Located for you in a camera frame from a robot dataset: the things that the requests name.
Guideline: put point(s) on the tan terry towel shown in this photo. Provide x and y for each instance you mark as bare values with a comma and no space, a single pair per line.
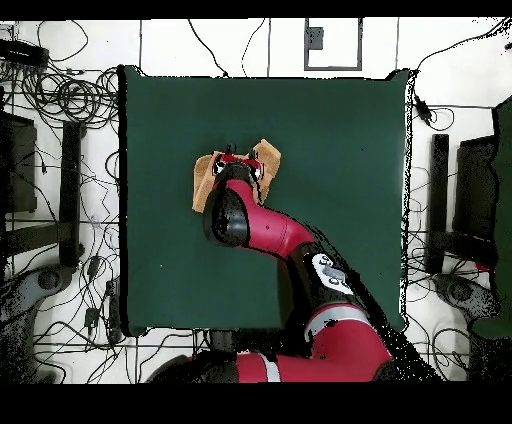
202,180

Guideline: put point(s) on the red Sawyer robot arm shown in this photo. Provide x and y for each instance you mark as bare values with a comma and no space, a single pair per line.
272,228

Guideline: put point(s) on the dark green table cloth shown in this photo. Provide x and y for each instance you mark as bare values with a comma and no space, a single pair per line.
340,120

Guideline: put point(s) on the small grey box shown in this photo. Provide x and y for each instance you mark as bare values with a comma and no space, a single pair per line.
315,38

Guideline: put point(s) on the black metal stand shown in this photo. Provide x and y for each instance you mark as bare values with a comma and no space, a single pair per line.
438,180
70,180

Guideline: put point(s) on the black power adapter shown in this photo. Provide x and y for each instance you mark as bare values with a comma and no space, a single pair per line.
423,110

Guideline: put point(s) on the dark boxy object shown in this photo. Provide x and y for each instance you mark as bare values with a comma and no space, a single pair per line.
474,192
20,168

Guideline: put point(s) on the grey chair base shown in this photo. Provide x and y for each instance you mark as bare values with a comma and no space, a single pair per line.
464,292
48,280

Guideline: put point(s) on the black power strip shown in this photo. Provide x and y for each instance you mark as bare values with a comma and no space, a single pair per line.
24,54

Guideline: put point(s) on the grey rectangular floor frame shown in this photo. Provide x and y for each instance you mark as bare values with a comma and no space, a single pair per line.
332,68

